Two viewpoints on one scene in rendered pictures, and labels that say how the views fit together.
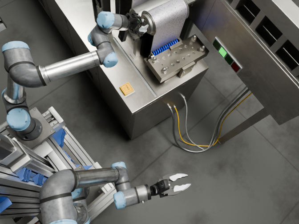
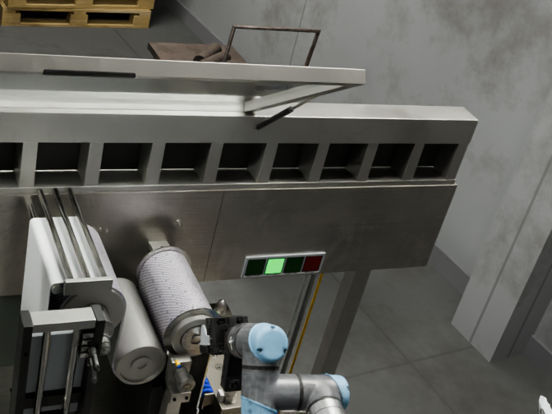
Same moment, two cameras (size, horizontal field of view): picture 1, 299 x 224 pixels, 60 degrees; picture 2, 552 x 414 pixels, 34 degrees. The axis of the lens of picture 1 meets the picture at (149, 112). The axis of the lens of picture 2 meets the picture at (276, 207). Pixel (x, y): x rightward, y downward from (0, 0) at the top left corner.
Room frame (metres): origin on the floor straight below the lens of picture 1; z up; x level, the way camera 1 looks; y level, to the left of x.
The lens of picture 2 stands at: (0.36, 1.67, 2.61)
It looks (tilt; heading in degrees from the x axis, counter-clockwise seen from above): 31 degrees down; 289
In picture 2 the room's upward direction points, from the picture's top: 15 degrees clockwise
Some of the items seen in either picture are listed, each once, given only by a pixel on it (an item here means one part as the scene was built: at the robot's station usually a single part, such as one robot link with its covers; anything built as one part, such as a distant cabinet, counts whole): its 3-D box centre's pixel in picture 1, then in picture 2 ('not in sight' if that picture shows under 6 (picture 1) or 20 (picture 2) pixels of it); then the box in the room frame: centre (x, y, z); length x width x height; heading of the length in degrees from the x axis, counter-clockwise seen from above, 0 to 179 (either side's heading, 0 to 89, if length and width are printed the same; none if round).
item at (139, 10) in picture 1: (151, 10); (127, 329); (1.16, 0.18, 1.18); 0.26 x 0.12 x 0.12; 140
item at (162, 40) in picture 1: (166, 39); (189, 348); (1.05, 0.03, 1.08); 0.23 x 0.01 x 0.18; 140
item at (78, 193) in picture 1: (72, 189); not in sight; (0.01, 0.28, 0.98); 0.13 x 0.12 x 0.14; 32
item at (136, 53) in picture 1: (135, 42); (172, 411); (0.98, 0.22, 1.05); 0.06 x 0.05 x 0.31; 140
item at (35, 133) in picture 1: (27, 126); not in sight; (0.29, 0.70, 0.87); 0.15 x 0.15 x 0.10
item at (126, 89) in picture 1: (126, 89); not in sight; (0.71, 0.19, 0.91); 0.07 x 0.07 x 0.02; 50
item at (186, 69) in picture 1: (187, 70); not in sight; (0.95, -0.16, 0.97); 0.10 x 0.03 x 0.11; 140
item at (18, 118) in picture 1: (20, 120); not in sight; (0.29, 0.70, 0.98); 0.13 x 0.12 x 0.14; 40
